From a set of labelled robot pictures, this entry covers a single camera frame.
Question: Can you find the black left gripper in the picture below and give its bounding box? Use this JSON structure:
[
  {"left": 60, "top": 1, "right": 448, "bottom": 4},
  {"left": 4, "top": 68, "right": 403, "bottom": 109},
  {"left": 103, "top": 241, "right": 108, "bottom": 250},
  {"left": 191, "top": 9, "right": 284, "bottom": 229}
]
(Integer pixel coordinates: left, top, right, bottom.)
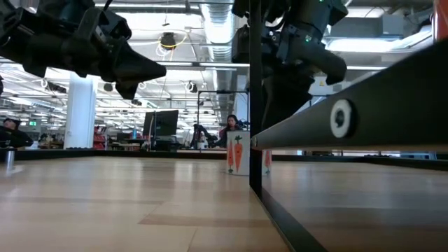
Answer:
[{"left": 0, "top": 8, "right": 167, "bottom": 100}]

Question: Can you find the person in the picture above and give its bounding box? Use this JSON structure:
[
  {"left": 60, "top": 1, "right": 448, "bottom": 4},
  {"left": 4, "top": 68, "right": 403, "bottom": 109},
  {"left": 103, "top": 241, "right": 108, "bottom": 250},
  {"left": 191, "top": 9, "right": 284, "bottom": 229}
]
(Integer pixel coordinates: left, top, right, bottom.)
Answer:
[
  {"left": 213, "top": 114, "right": 242, "bottom": 148},
  {"left": 0, "top": 118, "right": 35, "bottom": 148}
]

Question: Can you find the black ceiling camera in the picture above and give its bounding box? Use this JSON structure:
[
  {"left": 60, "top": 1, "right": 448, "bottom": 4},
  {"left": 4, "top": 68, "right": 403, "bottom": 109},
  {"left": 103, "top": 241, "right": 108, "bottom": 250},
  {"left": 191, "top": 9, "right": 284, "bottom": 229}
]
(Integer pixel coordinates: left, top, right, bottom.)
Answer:
[{"left": 160, "top": 31, "right": 177, "bottom": 50}]

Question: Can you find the black computer monitor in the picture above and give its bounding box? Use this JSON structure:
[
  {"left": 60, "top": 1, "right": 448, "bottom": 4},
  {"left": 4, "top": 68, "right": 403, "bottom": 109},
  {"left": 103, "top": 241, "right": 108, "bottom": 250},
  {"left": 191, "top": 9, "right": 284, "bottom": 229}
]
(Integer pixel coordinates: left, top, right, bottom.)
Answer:
[{"left": 142, "top": 109, "right": 180, "bottom": 138}]

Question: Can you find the black frame wooden shelf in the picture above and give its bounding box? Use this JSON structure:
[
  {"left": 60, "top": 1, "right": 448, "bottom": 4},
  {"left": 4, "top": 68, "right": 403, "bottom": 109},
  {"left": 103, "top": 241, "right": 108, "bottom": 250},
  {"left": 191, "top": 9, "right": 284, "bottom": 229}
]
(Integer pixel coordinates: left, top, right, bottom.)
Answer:
[{"left": 244, "top": 0, "right": 448, "bottom": 252}]

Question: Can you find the black table frame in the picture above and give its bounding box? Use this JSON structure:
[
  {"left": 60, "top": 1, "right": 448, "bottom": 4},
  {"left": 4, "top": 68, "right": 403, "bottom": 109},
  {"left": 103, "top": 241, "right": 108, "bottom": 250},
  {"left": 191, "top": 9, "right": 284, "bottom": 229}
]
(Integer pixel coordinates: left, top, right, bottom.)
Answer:
[{"left": 0, "top": 148, "right": 448, "bottom": 172}]

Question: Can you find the white carrot carton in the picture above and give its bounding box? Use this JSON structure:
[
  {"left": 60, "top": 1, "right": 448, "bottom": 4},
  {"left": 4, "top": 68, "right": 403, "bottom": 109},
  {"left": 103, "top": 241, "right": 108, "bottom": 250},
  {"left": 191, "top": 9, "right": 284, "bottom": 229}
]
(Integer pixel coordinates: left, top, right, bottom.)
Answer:
[{"left": 226, "top": 130, "right": 272, "bottom": 176}]

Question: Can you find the black metal stand frame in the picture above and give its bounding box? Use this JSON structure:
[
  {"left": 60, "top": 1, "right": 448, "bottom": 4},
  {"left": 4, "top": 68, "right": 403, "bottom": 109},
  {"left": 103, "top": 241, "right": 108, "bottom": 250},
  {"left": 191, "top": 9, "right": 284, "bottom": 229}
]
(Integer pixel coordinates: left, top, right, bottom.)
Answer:
[{"left": 197, "top": 90, "right": 250, "bottom": 151}]

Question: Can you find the white round shelf fastener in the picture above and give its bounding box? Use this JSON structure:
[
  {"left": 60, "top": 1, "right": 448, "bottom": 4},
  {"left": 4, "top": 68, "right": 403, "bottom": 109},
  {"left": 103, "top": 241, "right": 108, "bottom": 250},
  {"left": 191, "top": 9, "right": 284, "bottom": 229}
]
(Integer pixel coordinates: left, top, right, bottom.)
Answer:
[{"left": 329, "top": 99, "right": 354, "bottom": 139}]

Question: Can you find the white building column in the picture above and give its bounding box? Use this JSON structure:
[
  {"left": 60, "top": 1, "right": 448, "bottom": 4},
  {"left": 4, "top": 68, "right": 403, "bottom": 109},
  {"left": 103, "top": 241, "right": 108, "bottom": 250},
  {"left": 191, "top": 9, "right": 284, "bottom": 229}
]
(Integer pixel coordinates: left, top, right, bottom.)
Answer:
[{"left": 64, "top": 73, "right": 99, "bottom": 150}]

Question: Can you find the long ceiling light strip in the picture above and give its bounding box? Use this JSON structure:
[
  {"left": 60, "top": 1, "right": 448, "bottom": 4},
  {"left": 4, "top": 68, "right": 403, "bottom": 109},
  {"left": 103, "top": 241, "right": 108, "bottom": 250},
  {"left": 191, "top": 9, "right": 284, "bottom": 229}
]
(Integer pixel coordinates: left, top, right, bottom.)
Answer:
[
  {"left": 155, "top": 61, "right": 251, "bottom": 70},
  {"left": 346, "top": 64, "right": 389, "bottom": 71}
]

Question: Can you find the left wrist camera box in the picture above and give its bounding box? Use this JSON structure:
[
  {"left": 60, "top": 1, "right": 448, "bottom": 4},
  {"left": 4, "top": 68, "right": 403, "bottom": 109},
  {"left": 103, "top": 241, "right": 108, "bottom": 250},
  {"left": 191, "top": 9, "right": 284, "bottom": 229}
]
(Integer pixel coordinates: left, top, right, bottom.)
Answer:
[{"left": 82, "top": 7, "right": 133, "bottom": 42}]

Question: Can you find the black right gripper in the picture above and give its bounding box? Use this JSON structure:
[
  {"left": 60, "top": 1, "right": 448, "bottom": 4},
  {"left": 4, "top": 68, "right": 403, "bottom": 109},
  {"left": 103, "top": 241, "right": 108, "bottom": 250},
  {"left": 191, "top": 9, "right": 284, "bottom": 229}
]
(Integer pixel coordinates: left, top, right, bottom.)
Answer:
[{"left": 262, "top": 0, "right": 349, "bottom": 131}]

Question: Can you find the silver ceiling air duct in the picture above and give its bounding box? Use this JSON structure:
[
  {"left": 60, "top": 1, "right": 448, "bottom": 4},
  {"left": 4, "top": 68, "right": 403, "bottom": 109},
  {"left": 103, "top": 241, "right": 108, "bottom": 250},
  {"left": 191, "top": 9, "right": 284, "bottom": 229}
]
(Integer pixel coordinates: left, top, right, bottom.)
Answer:
[{"left": 199, "top": 0, "right": 242, "bottom": 116}]

